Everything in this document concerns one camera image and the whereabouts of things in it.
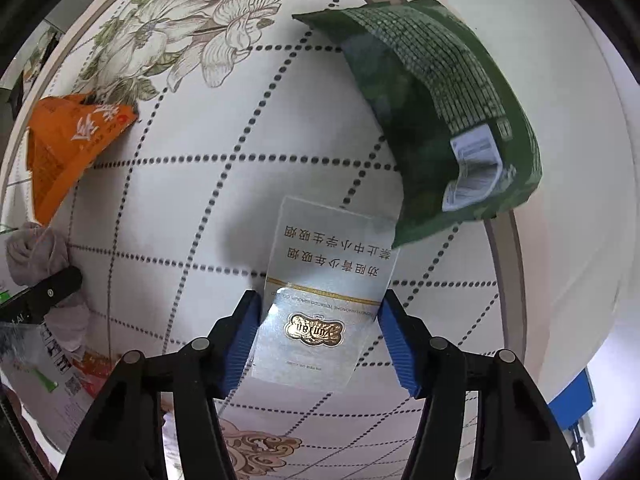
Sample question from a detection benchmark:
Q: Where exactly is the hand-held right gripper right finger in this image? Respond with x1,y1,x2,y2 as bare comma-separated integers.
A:
377,290,583,480

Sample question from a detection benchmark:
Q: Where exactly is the blue plastic box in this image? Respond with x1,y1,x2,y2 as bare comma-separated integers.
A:
547,367,597,463

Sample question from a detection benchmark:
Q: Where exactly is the green snack bag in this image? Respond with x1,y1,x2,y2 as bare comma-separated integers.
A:
292,0,544,251

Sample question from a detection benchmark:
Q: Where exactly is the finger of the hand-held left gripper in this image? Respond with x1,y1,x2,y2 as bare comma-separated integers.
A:
0,266,84,326

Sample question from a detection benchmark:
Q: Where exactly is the orange packet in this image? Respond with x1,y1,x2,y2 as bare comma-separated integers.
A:
26,94,139,226

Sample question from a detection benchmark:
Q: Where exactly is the silver white cigarette pack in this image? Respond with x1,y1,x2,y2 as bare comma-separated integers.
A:
250,196,401,394

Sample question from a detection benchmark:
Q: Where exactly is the grey crumpled cloth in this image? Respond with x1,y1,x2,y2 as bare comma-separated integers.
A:
6,222,92,354

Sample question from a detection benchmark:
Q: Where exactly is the white printed packet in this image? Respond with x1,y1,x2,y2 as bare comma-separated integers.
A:
0,321,121,453

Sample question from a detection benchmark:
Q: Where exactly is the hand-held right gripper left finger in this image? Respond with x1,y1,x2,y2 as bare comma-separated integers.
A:
57,290,263,480

